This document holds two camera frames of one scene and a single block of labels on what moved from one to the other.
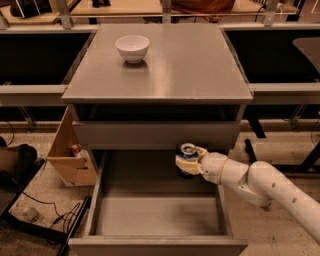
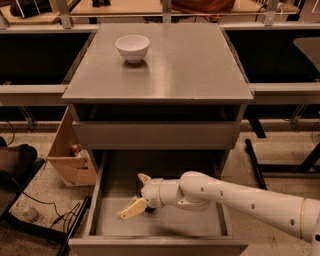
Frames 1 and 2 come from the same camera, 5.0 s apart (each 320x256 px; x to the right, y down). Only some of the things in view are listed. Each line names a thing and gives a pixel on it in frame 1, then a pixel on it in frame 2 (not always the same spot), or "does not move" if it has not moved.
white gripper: (212, 165) to (150, 193)
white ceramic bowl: (133, 47) does not move
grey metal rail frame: (262, 92) does not move
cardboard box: (67, 155) does not move
